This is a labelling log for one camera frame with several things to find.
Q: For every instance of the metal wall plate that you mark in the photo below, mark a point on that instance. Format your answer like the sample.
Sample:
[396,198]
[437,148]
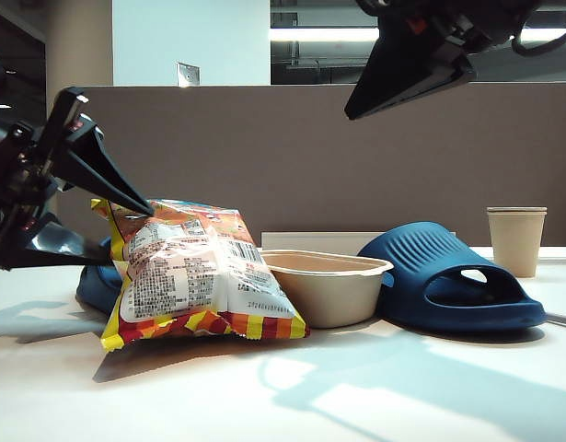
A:
[188,75]

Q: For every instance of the beige paper cup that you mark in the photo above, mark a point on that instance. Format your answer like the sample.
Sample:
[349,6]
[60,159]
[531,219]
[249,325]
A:
[515,244]

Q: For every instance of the dark blue slide slipper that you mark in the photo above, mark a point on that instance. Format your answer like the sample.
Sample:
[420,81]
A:
[94,290]
[448,315]

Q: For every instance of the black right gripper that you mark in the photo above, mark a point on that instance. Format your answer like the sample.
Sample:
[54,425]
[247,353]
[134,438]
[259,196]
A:
[462,18]

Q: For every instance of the white ceiling light strip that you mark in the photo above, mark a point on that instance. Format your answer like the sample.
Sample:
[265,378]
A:
[319,35]

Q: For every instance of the brown desk partition panel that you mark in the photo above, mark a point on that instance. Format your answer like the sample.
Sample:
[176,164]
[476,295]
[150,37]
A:
[264,161]

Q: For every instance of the white rectangular box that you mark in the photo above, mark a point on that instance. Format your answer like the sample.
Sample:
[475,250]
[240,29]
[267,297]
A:
[310,240]

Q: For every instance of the dark glass door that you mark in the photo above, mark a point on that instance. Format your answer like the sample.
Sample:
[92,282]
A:
[27,78]

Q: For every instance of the orange yellow chip bag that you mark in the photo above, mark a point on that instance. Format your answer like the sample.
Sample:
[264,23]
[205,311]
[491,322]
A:
[195,276]

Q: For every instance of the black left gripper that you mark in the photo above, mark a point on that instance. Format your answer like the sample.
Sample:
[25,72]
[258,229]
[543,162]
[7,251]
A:
[20,184]

